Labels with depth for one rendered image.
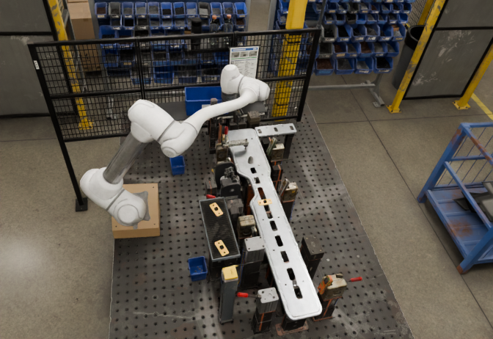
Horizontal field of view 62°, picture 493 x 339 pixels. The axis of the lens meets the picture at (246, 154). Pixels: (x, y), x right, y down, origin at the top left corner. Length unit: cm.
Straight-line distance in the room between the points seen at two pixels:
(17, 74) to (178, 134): 260
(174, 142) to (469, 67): 409
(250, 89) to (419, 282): 220
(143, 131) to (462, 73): 416
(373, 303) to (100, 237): 215
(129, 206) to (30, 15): 216
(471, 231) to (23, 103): 425
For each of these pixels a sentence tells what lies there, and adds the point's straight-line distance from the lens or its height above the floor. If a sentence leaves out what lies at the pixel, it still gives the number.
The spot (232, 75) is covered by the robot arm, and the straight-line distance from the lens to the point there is 229.
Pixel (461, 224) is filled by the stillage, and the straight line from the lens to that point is 402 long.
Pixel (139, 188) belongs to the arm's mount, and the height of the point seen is 97.
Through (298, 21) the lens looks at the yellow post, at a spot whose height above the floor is 160.
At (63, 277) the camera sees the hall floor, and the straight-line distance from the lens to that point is 346.
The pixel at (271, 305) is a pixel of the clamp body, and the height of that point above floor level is 101.
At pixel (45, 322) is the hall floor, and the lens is 333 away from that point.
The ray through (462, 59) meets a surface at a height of 67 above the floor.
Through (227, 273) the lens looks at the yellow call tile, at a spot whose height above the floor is 116.
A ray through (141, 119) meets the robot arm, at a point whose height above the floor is 166.
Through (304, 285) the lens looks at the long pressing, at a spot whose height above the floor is 100.
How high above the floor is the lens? 289
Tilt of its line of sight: 44 degrees down
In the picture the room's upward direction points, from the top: 7 degrees clockwise
